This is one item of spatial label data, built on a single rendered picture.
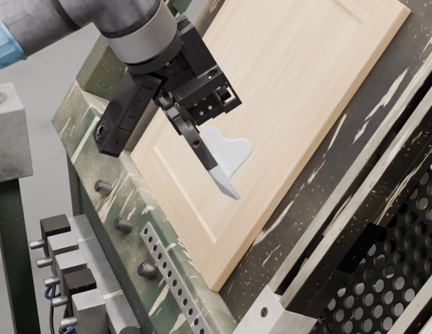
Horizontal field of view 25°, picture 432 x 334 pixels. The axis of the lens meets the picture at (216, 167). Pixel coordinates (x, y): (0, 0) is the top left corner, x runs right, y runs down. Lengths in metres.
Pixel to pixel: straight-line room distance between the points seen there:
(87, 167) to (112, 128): 0.95
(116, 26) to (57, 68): 3.14
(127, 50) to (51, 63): 3.17
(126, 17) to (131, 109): 0.12
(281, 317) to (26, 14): 0.63
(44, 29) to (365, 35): 0.67
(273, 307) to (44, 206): 1.99
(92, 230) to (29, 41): 1.05
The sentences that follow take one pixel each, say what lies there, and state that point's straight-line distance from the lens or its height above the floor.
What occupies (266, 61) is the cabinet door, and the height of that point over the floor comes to 1.18.
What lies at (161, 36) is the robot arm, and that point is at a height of 1.53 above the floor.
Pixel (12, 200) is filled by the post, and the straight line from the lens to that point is 2.24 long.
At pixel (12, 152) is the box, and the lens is 2.14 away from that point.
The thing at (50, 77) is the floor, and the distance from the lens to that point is 4.09.
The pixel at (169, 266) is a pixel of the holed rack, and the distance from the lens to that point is 1.69.
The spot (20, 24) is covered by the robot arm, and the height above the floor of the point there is 1.55.
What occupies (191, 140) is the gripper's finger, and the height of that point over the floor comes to 1.40.
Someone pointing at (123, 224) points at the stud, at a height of 0.87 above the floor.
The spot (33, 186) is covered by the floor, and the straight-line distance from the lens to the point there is 3.45.
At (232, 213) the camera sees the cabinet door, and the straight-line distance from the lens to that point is 1.65.
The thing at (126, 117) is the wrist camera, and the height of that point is 1.42.
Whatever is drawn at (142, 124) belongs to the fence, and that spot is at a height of 0.94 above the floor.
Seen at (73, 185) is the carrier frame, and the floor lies 0.65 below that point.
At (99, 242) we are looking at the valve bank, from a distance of 1.99.
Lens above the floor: 2.00
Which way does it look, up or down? 35 degrees down
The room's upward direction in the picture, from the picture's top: straight up
